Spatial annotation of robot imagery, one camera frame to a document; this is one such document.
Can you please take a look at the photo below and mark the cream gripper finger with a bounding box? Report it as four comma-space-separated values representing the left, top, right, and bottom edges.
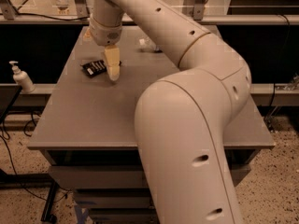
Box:
83, 28, 92, 41
104, 45, 121, 81

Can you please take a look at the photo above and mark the black rxbar chocolate wrapper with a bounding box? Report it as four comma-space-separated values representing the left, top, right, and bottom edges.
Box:
80, 59, 122, 78

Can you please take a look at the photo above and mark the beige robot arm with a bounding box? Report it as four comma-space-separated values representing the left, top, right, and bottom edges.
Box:
90, 0, 251, 224

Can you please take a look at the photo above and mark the clear plastic water bottle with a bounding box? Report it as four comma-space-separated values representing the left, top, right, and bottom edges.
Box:
139, 37, 161, 53

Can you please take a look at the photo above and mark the white pump dispenser bottle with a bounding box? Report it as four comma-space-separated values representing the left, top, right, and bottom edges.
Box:
9, 61, 35, 93

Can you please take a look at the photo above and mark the grey drawer cabinet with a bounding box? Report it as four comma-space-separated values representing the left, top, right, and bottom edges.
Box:
29, 27, 274, 224

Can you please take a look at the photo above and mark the black table leg stand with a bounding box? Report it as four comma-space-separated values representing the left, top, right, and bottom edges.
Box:
0, 169, 59, 224

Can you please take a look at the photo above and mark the black cable on rail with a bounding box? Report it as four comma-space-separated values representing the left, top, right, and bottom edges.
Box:
0, 0, 93, 21

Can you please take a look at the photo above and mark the black floor cable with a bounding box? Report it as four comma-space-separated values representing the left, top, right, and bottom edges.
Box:
0, 110, 71, 203

